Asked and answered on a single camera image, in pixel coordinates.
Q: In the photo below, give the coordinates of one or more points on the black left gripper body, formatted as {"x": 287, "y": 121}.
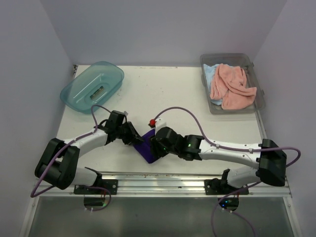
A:
{"x": 126, "y": 132}

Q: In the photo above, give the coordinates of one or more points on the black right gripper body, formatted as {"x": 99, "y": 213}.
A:
{"x": 160, "y": 151}

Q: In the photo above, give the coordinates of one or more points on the dark purple towel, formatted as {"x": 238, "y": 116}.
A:
{"x": 144, "y": 148}

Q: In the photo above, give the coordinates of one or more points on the pink towel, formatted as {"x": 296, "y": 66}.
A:
{"x": 229, "y": 86}

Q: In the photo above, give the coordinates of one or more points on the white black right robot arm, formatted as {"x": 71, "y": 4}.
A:
{"x": 267, "y": 165}

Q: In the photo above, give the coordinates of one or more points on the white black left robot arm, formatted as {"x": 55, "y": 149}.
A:
{"x": 58, "y": 164}

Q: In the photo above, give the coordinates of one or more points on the teal plastic tub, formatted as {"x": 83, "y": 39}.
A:
{"x": 94, "y": 86}

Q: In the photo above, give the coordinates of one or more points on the light blue towel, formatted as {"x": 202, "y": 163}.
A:
{"x": 209, "y": 74}

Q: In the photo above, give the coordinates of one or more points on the clear grey plastic bin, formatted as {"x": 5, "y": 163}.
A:
{"x": 232, "y": 59}

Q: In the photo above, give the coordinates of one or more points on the aluminium mounting rail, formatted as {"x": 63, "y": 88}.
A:
{"x": 170, "y": 185}

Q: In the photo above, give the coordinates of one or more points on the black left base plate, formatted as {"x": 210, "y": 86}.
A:
{"x": 103, "y": 186}

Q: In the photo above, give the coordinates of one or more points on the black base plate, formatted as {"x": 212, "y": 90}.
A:
{"x": 218, "y": 187}
{"x": 103, "y": 186}

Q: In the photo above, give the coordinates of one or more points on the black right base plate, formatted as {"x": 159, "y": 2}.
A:
{"x": 218, "y": 187}

